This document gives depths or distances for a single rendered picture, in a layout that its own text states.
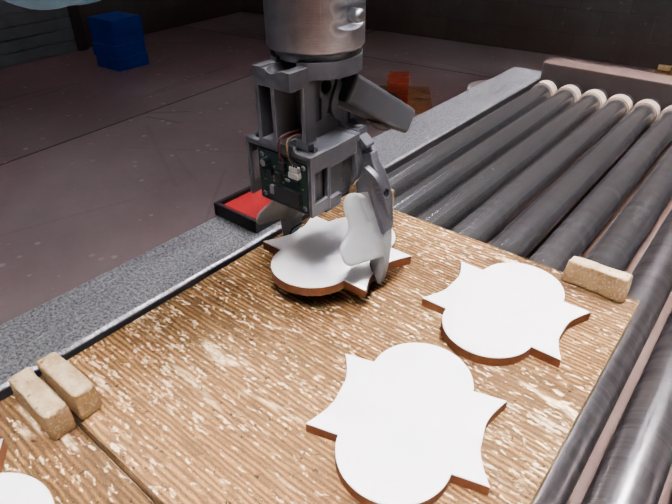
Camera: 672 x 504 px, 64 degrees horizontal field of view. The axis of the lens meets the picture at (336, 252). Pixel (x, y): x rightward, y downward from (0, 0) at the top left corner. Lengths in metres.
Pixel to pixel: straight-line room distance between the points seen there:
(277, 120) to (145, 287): 0.26
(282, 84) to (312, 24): 0.04
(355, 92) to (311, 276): 0.17
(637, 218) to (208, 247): 0.53
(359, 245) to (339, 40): 0.17
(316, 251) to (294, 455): 0.21
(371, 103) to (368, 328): 0.19
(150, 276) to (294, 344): 0.21
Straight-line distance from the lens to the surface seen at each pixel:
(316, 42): 0.40
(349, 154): 0.45
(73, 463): 0.43
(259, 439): 0.41
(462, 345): 0.47
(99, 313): 0.58
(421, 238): 0.61
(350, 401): 0.42
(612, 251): 0.69
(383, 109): 0.49
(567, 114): 1.10
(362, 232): 0.47
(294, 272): 0.50
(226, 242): 0.65
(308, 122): 0.42
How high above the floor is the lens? 1.26
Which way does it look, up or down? 34 degrees down
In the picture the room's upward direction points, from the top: straight up
